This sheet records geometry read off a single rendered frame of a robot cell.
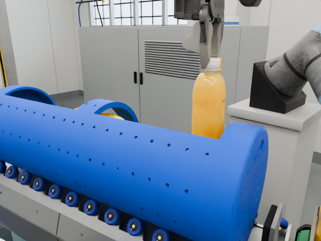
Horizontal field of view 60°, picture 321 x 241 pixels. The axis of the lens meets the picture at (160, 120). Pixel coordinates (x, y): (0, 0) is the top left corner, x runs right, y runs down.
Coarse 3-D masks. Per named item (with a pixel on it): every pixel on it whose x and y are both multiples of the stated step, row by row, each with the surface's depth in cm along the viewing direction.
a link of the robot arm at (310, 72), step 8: (312, 64) 100; (320, 64) 97; (312, 72) 100; (320, 72) 96; (312, 80) 100; (320, 80) 96; (312, 88) 101; (320, 88) 96; (320, 96) 96; (320, 104) 99
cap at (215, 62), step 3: (210, 57) 59; (213, 57) 59; (210, 60) 56; (213, 60) 56; (216, 60) 57; (219, 60) 57; (210, 63) 57; (213, 63) 57; (216, 63) 57; (219, 63) 57; (207, 66) 57; (210, 66) 57; (213, 66) 57; (216, 66) 57; (219, 66) 58
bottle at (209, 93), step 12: (204, 72) 58; (216, 72) 58; (204, 84) 57; (216, 84) 57; (204, 96) 57; (216, 96) 57; (192, 108) 62; (204, 108) 58; (216, 108) 58; (192, 120) 62; (204, 120) 59; (216, 120) 59; (192, 132) 62; (204, 132) 60; (216, 132) 60
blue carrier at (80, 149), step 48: (0, 96) 92; (48, 96) 107; (0, 144) 86; (48, 144) 74; (96, 144) 66; (144, 144) 60; (192, 144) 56; (240, 144) 53; (96, 192) 68; (144, 192) 58; (192, 192) 53; (240, 192) 49; (192, 240) 60; (240, 240) 57
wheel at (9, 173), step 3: (12, 165) 95; (9, 168) 95; (12, 168) 95; (15, 168) 94; (6, 171) 95; (9, 171) 94; (12, 171) 94; (15, 171) 94; (6, 174) 95; (9, 174) 94; (12, 174) 94; (15, 174) 94; (9, 177) 94; (12, 177) 94
